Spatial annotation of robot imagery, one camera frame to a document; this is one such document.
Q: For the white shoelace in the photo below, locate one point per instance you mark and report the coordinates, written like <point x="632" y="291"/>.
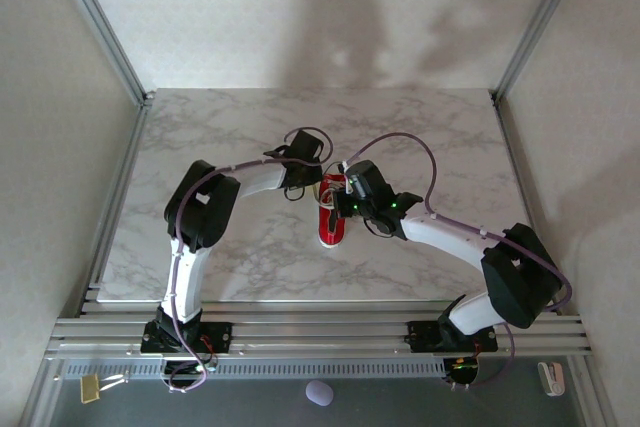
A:
<point x="327" y="199"/>

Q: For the red canvas sneaker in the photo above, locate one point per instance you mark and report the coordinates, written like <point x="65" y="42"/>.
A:
<point x="334" y="237"/>

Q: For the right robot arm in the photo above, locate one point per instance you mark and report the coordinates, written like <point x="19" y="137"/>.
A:
<point x="515" y="277"/>

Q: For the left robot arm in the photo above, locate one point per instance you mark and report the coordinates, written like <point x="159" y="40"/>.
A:
<point x="192" y="267"/>

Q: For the small purple oval object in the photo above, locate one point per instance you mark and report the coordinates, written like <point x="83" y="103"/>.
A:
<point x="319" y="393"/>

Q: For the white clip device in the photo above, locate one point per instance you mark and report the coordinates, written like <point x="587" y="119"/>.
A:
<point x="551" y="379"/>

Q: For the brass padlock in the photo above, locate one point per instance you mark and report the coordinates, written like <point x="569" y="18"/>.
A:
<point x="90" y="388"/>

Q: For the aluminium base rail beam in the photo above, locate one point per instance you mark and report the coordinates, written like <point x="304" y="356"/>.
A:
<point x="320" y="332"/>

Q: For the aluminium side rail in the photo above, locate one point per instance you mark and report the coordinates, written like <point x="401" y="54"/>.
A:
<point x="117" y="197"/>
<point x="515" y="162"/>

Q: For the aluminium frame post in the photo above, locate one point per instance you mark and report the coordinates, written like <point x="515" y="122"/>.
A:
<point x="542" y="22"/>
<point x="100" y="22"/>

